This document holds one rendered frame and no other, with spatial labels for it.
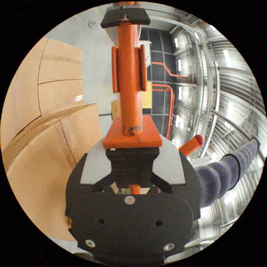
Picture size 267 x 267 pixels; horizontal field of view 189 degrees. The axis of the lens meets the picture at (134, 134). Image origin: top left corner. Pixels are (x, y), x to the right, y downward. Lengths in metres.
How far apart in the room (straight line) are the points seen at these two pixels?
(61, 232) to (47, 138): 0.17
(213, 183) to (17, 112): 0.85
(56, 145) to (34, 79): 0.52
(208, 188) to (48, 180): 0.40
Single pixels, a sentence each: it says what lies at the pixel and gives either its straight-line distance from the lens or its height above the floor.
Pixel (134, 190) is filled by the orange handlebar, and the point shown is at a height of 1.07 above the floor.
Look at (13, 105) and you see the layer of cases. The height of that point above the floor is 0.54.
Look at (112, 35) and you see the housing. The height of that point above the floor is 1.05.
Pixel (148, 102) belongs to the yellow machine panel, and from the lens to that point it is 7.52.
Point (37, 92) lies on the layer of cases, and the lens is 0.63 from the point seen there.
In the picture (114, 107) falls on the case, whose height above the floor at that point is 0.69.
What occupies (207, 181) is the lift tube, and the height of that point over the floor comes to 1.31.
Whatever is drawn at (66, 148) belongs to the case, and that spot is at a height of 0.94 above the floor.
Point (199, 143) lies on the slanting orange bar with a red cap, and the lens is 0.17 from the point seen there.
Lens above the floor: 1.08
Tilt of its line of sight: 1 degrees down
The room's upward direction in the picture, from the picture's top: 88 degrees clockwise
